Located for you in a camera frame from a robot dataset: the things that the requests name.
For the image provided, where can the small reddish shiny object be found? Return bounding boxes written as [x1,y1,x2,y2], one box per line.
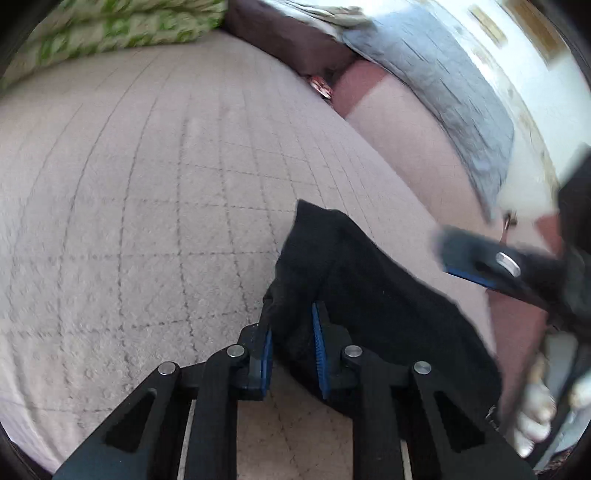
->
[309,74,334,100]

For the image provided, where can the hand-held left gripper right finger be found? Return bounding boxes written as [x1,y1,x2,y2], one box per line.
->
[311,302,539,480]

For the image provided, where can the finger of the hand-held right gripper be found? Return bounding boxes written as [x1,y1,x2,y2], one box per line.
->
[433,224,574,320]

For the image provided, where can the black pants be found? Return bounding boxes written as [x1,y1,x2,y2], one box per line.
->
[261,199,505,418]

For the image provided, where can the green patterned pillow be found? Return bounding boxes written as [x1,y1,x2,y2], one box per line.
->
[0,0,228,90]

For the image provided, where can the pink quilted bed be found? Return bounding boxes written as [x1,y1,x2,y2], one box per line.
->
[0,30,550,474]

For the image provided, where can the wall picture frame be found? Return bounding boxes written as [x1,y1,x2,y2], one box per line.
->
[468,6,509,47]
[503,0,561,58]

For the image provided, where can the person's foot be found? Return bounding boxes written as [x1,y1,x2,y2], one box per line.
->
[510,353,559,460]

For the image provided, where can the grey blanket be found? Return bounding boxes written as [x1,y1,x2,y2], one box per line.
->
[342,4,515,222]

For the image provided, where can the dark brown pillow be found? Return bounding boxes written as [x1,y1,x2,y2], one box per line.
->
[224,0,358,81]

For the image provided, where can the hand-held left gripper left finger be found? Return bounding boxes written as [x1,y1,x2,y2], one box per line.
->
[53,322,274,480]

